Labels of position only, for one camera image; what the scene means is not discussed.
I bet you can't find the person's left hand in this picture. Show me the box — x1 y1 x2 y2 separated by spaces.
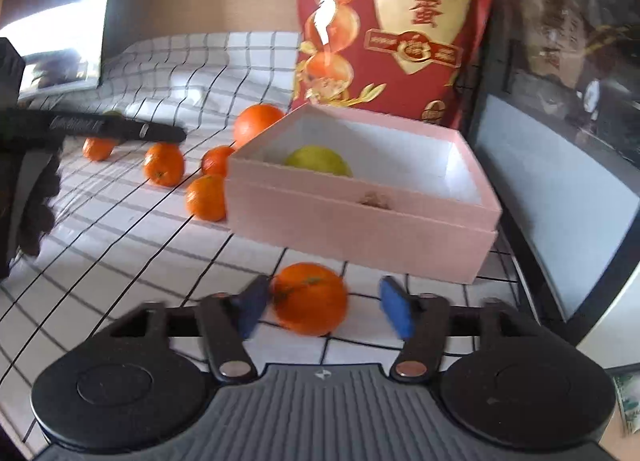
20 154 62 258

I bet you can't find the red printed gift bag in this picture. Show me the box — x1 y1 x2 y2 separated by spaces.
292 0 503 129

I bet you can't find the pink cardboard box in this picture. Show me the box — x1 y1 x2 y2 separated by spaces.
223 104 503 285

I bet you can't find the yellow-green pear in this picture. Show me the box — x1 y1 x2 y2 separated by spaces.
284 144 354 178

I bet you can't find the large orange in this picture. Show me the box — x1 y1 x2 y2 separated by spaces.
233 104 287 149

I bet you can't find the black television screen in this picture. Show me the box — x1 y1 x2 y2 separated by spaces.
0 0 118 102

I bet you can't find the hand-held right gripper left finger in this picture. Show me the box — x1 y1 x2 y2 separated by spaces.
109 275 272 385

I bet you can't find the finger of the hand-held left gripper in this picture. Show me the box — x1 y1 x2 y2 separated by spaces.
0 108 188 152

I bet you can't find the green printed paper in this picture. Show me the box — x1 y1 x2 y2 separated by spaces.
612 371 640 438

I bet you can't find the white checked tablecloth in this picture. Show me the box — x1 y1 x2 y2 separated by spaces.
0 31 526 458

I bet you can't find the small tangerine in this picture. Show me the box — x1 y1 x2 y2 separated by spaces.
143 142 186 187
201 145 236 177
185 174 228 222
82 137 119 162

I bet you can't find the medium orange with stem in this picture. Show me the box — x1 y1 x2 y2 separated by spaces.
271 262 349 338

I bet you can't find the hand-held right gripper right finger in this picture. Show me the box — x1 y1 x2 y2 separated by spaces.
379 275 540 383

